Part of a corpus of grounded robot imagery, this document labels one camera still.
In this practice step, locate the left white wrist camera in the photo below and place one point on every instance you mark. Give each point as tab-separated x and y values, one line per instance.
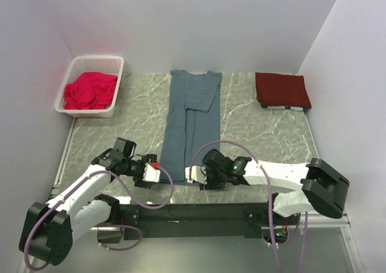
151	173

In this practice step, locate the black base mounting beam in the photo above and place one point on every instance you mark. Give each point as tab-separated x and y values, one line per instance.
195	220

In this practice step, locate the folded dark red t-shirt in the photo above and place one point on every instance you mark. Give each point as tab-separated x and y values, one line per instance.
281	89

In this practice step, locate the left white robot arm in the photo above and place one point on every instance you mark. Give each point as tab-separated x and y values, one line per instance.
50	229

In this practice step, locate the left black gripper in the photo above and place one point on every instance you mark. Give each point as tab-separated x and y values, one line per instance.
145	158

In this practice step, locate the crumpled pink-red t-shirt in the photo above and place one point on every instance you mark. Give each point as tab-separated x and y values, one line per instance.
90	91

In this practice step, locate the blue-grey t-shirt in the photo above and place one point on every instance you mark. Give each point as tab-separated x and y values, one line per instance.
193	120

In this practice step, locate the folded white blue t-shirt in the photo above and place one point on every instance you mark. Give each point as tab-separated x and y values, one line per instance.
285	107

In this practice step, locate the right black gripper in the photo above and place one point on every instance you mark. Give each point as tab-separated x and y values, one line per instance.
210	186

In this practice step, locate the aluminium rail frame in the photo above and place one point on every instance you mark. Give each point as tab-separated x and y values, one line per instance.
314	220

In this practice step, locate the white plastic laundry basket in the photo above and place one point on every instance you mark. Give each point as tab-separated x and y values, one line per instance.
106	64

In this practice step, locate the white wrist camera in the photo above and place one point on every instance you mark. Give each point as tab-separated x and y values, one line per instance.
151	173
196	174

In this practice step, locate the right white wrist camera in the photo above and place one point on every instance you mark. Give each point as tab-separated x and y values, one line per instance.
196	174

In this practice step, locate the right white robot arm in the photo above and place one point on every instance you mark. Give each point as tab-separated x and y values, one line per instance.
314	186

